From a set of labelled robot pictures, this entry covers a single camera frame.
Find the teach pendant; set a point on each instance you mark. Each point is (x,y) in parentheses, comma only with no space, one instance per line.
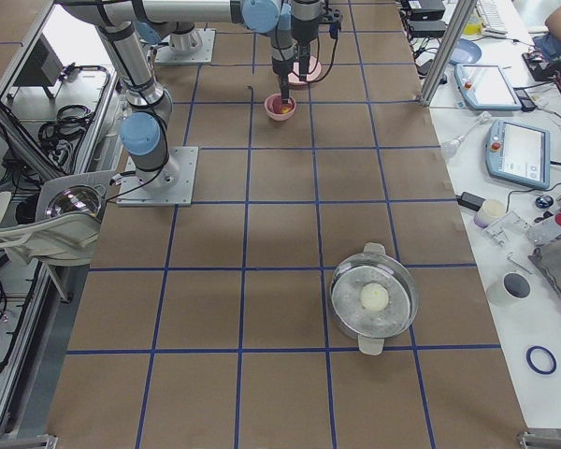
(485,87)
(518,153)

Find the near teach pendant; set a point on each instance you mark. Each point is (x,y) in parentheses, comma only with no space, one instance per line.
(518,153)

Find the aluminium frame post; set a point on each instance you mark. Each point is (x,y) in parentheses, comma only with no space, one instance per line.
(455,27)

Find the red apple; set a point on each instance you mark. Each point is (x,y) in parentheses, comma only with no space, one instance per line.
(281,109)

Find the steel steamer pot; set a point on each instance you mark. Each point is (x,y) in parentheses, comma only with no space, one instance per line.
(370,329)

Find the pink plate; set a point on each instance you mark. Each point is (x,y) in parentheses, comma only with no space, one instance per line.
(314,72)

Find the black power adapter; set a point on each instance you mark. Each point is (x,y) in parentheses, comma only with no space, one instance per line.
(470,201)

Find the white paper cup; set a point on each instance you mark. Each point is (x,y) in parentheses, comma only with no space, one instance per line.
(509,289)

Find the far teach pendant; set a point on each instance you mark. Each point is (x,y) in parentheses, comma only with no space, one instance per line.
(485,87)

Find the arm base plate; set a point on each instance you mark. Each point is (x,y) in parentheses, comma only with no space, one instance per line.
(173,186)
(201,47)

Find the pink bowl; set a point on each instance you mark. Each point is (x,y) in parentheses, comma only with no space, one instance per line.
(273,116)

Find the blue plate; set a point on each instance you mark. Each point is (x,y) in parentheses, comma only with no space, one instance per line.
(465,52)

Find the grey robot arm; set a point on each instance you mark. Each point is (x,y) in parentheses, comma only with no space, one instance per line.
(290,25)
(116,25)

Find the white steamed bun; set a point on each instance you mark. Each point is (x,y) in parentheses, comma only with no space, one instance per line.
(374,297)

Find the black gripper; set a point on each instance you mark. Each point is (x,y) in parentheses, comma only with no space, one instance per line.
(280,68)
(303,50)

